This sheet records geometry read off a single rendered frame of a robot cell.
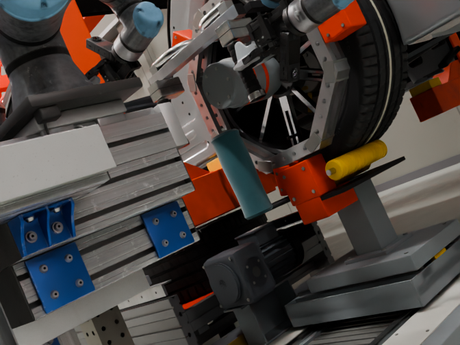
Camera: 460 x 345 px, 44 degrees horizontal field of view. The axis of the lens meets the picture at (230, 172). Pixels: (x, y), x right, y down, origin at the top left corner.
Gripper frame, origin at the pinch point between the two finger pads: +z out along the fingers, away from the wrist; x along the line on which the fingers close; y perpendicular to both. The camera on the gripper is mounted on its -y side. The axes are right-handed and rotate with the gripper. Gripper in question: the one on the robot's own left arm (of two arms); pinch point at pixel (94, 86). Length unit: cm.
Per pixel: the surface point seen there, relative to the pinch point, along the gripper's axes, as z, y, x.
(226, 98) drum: -24.1, 25.6, 16.9
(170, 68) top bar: -15.4, 8.4, 14.2
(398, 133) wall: 181, 69, 427
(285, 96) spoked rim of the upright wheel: -22, 31, 41
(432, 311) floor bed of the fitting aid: -34, 102, 25
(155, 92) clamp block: -8.1, 10.8, 10.9
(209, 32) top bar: -35.0, 10.9, 13.9
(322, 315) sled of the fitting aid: 3, 93, 27
